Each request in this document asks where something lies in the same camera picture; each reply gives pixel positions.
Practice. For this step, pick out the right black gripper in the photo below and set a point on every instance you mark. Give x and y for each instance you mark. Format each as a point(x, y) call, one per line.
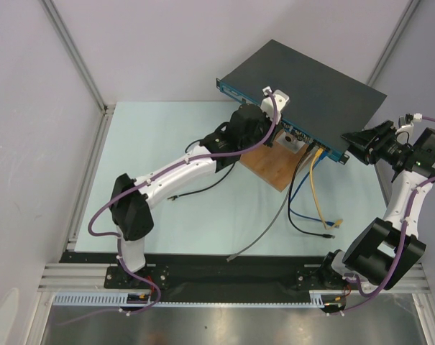
point(370, 142)

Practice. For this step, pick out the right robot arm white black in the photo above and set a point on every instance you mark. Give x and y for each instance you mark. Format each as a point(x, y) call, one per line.
point(385, 251)

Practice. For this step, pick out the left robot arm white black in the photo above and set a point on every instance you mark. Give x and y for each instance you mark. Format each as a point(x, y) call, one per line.
point(133, 200)

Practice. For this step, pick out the wooden board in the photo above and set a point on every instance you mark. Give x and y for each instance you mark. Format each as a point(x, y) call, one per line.
point(275, 165)

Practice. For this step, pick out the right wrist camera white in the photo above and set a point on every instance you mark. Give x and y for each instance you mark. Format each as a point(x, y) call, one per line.
point(407, 122)

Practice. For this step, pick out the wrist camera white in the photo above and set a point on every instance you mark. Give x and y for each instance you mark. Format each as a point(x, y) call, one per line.
point(407, 122)
point(273, 103)

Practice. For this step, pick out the blue black network switch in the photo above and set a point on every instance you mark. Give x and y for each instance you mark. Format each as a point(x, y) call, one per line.
point(323, 103)

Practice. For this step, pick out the grey metal switch mount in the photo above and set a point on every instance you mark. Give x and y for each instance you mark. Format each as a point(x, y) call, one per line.
point(289, 142)

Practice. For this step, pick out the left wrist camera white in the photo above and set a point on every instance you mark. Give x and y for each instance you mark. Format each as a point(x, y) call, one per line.
point(273, 103)

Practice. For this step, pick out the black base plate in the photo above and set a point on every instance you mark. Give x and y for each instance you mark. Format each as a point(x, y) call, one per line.
point(192, 278)

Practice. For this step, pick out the white slotted cable duct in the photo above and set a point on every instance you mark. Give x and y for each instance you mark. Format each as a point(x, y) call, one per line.
point(101, 299)

